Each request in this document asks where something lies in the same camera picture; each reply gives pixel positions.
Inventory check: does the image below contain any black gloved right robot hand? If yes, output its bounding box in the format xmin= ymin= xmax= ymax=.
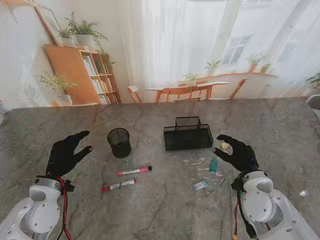
xmin=211 ymin=134 xmax=260 ymax=173

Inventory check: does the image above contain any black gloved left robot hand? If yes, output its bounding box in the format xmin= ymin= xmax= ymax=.
xmin=45 ymin=130 xmax=94 ymax=178

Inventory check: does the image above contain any teal binder clip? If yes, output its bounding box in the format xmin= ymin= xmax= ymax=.
xmin=209 ymin=157 xmax=220 ymax=174

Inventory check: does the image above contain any small blue white eraser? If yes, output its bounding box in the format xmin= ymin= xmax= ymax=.
xmin=192 ymin=180 xmax=208 ymax=192

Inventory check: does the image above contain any black mesh pen cup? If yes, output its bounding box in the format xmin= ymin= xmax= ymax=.
xmin=106 ymin=128 xmax=132 ymax=159

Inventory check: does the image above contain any red marker with white label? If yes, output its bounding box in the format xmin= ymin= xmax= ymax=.
xmin=100 ymin=178 xmax=138 ymax=193

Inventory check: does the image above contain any pink marker with black cap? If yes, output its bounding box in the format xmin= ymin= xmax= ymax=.
xmin=116 ymin=165 xmax=153 ymax=176

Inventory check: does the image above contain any black mesh desk tray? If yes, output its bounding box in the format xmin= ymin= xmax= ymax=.
xmin=163 ymin=116 xmax=214 ymax=152

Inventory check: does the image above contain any yellow-green binder clip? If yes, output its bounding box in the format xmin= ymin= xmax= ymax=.
xmin=219 ymin=141 xmax=233 ymax=153

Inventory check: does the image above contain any white rounded chair back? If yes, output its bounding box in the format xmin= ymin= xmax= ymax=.
xmin=305 ymin=94 xmax=320 ymax=110

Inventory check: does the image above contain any red black right arm cable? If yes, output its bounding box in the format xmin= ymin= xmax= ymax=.
xmin=232 ymin=174 xmax=254 ymax=239

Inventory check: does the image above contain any red black arm cable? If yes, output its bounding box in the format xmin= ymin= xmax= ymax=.
xmin=56 ymin=176 xmax=74 ymax=240
xmin=232 ymin=174 xmax=254 ymax=239

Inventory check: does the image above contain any red black left arm cable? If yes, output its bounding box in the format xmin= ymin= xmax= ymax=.
xmin=56 ymin=176 xmax=74 ymax=240

